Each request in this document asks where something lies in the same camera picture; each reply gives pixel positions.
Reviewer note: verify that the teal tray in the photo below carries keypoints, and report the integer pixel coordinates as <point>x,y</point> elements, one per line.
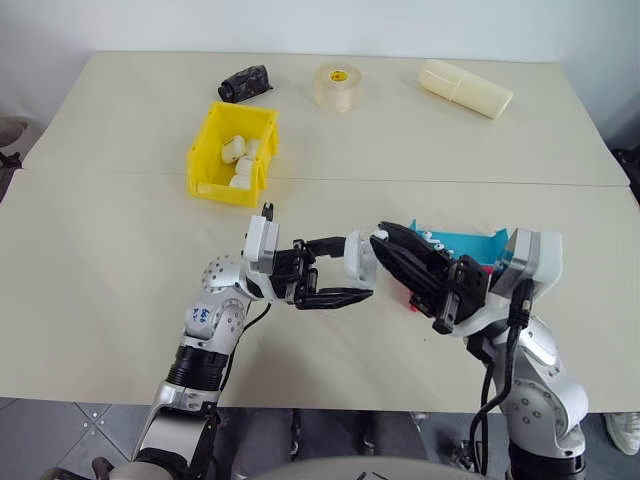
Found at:
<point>470,246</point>

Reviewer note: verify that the white earbud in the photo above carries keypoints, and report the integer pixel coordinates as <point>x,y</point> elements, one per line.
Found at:
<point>380,233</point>

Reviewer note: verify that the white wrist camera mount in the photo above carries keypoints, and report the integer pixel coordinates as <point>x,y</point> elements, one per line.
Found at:
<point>261,240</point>
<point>537,265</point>

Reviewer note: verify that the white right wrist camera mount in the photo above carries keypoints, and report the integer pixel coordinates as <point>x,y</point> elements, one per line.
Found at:
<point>537,265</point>

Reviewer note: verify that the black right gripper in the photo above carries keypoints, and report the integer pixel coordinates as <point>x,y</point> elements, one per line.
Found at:
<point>462,290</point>

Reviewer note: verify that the white shoe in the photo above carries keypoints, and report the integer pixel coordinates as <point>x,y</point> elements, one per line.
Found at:
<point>625,432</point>

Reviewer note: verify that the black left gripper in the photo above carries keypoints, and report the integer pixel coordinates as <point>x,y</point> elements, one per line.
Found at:
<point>290,272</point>

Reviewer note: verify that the translucent tape roll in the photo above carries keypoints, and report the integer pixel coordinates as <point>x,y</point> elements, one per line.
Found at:
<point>339,87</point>

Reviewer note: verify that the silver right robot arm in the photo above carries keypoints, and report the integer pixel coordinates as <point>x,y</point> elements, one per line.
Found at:
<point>540,400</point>

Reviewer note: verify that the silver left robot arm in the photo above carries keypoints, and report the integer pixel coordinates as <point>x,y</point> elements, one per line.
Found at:
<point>215,320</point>

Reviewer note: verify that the cream plastic tube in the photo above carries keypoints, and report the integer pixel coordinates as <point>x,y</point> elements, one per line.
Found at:
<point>465,89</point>

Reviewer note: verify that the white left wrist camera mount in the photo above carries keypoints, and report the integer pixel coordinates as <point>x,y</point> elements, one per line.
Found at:
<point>261,240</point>

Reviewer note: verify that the yellow plastic bin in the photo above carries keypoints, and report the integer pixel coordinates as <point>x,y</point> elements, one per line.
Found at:
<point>210,160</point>

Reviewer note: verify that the white earbud case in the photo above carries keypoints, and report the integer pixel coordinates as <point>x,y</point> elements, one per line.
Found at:
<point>359,260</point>
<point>233,149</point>
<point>246,166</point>
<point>240,181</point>

